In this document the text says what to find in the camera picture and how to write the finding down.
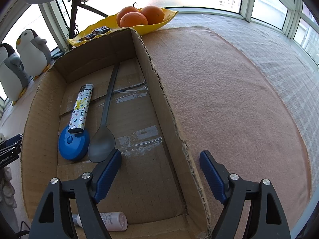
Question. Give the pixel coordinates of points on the yellow leaf-shaped bowl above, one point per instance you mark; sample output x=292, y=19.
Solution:
x=154, y=27

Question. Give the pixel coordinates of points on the white tube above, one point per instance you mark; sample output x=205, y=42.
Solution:
x=114, y=221

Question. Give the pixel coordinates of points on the black tripod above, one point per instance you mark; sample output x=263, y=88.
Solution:
x=72, y=15

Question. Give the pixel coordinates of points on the white checkered cloth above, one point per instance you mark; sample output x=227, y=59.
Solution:
x=286, y=67

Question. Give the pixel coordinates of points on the pile of wrapped candies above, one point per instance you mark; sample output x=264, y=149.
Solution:
x=99, y=31

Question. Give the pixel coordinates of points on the white window frame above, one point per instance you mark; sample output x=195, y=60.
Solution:
x=295, y=12

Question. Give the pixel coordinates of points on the grey plastic spoon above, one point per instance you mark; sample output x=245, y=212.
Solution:
x=102, y=144

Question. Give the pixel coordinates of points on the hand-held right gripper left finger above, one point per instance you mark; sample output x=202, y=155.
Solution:
x=108, y=174

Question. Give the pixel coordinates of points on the large grey penguin plush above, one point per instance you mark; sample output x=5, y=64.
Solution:
x=10, y=79

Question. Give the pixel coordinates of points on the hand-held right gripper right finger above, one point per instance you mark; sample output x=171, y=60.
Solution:
x=211, y=174

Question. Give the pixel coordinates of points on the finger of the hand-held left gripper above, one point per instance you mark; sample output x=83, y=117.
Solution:
x=13, y=139
x=10, y=149

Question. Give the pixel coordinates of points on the blue round tape measure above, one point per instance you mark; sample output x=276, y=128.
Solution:
x=72, y=147

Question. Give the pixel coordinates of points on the white patterned lighter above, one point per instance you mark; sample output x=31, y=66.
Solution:
x=79, y=109

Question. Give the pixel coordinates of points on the cardboard box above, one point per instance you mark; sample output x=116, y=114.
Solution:
x=149, y=179

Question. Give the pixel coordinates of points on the orange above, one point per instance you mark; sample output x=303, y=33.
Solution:
x=124, y=10
x=153, y=15
x=133, y=20

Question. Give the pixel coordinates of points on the small grey penguin plush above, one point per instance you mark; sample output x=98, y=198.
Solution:
x=33, y=54

